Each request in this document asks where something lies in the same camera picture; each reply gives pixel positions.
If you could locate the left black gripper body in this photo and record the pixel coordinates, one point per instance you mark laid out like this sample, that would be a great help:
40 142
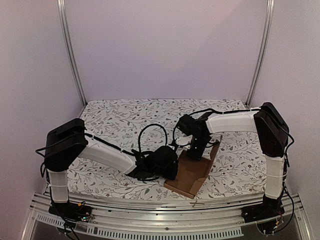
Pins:
168 175

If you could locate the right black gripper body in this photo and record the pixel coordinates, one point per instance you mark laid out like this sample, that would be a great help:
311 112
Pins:
196 153

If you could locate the brown cardboard paper box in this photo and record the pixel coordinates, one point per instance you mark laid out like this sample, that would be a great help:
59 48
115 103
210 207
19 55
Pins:
192 174

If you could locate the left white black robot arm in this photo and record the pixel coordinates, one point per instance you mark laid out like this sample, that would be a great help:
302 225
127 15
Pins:
71 140

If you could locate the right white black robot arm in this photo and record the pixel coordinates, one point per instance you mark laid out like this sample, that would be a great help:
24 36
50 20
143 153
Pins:
272 130

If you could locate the floral patterned table cloth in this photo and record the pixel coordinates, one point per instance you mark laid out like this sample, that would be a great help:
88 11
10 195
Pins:
239 166

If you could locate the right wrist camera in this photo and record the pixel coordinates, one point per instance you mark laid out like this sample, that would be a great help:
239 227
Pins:
181 142

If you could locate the aluminium front rail base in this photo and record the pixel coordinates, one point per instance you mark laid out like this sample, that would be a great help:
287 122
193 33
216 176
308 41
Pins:
204 219

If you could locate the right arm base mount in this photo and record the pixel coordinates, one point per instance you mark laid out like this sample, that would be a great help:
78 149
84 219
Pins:
269 208

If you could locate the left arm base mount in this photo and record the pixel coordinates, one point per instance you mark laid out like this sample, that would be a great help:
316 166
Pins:
74 212

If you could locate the right aluminium frame post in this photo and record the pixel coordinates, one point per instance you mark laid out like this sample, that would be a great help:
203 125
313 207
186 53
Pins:
262 51

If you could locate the aluminium frame post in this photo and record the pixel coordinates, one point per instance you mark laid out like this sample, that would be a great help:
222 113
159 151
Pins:
61 6
262 51

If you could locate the left aluminium frame post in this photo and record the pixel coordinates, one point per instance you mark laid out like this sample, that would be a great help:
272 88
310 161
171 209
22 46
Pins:
61 6

